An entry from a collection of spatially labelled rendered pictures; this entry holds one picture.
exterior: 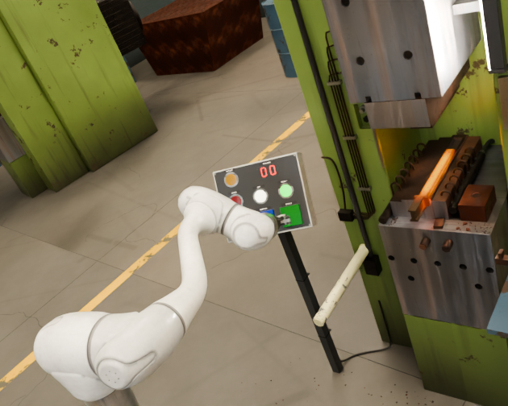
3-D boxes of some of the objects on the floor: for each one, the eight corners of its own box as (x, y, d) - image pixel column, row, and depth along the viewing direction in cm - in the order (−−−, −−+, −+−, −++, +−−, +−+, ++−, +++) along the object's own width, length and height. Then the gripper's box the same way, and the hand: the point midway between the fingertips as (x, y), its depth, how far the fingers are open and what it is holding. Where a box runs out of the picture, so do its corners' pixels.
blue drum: (313, 76, 618) (289, 0, 575) (275, 79, 658) (251, 8, 616) (339, 55, 650) (319, -19, 607) (301, 58, 690) (281, -11, 647)
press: (55, 204, 564) (-134, -93, 424) (8, 192, 649) (-163, -58, 508) (195, 104, 683) (84, -153, 543) (139, 105, 768) (31, -118, 628)
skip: (225, 70, 766) (202, 12, 725) (147, 76, 896) (125, 27, 855) (275, 35, 831) (256, -19, 790) (196, 46, 961) (176, -1, 920)
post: (339, 374, 258) (267, 189, 205) (332, 371, 260) (259, 188, 208) (343, 367, 260) (272, 183, 208) (336, 365, 263) (264, 183, 210)
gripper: (248, 242, 168) (268, 232, 191) (288, 234, 164) (304, 225, 187) (243, 218, 168) (264, 211, 191) (282, 210, 164) (299, 204, 187)
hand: (281, 219), depth 186 cm, fingers closed
